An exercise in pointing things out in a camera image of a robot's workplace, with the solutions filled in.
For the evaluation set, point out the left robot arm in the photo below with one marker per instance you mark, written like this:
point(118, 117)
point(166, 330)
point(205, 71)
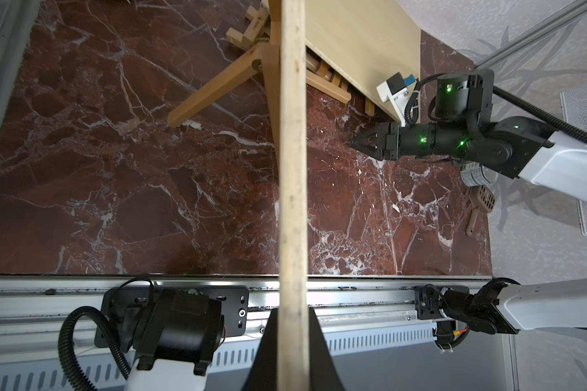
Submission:
point(169, 376)

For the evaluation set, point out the metal tin can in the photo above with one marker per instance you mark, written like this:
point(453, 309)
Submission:
point(475, 175)

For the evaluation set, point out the wooden easel frame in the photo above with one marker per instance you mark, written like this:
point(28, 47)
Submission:
point(262, 43)

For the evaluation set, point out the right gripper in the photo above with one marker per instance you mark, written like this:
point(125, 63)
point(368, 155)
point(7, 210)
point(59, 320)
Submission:
point(436, 138)

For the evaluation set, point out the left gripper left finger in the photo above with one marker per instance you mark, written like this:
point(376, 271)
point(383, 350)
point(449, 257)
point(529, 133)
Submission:
point(263, 373)

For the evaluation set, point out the wooden board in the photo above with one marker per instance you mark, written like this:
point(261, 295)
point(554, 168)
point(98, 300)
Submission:
point(366, 42)
point(293, 358)

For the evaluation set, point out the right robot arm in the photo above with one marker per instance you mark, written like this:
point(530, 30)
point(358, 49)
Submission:
point(473, 121)

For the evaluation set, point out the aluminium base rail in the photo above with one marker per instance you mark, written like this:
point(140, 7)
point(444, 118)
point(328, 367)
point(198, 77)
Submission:
point(370, 325)

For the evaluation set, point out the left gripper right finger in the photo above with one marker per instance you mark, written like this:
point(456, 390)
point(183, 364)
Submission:
point(323, 374)

